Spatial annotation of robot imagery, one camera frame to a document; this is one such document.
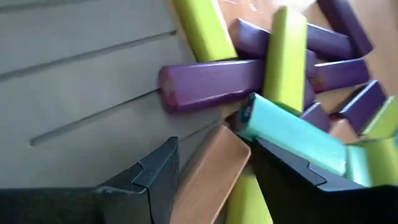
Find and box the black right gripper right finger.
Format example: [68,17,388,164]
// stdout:
[250,138,366,224]

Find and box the short grey slotted divider board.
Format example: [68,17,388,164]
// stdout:
[0,0,233,190]

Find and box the teal wooden block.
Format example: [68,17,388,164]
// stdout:
[235,92,348,175]
[344,143,373,187]

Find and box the natural wooden block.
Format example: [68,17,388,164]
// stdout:
[169,124,252,224]
[328,119,360,144]

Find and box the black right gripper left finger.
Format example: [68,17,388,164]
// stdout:
[95,136,180,224]

